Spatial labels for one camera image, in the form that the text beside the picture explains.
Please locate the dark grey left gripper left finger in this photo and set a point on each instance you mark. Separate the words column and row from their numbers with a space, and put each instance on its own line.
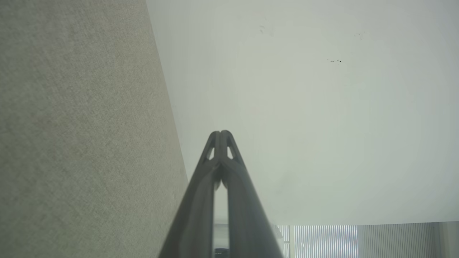
column 195, row 215

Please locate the grey fabric sofa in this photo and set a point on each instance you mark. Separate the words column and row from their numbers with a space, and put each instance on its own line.
column 71, row 125

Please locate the white vertical window blinds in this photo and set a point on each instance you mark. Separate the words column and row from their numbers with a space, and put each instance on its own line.
column 322, row 243

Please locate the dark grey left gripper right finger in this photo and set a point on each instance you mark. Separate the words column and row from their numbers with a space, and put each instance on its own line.
column 247, row 218

